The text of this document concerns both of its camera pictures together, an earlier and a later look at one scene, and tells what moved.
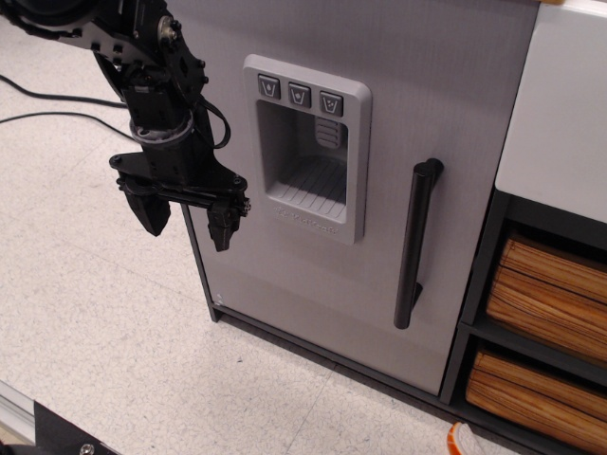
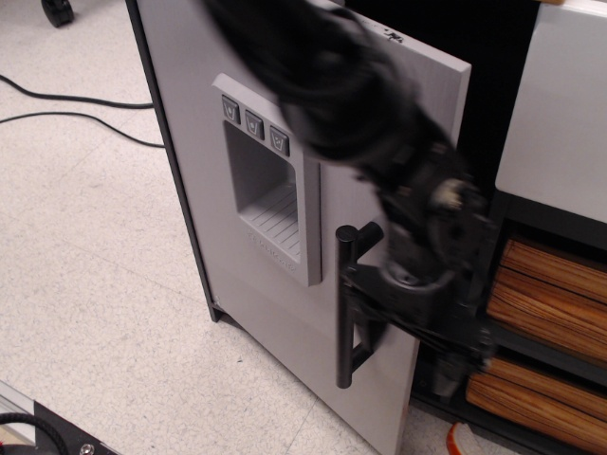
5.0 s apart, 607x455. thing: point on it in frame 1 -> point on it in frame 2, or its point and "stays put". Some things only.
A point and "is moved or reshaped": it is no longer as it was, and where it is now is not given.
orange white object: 463,441 stays put
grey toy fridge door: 332,105 is moved or reshaped
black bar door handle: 423,184 is moved or reshaped
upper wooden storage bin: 556,299 stays put
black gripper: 186,172 -> 447,310
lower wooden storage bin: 566,406 stays put
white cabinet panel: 556,150 stays put
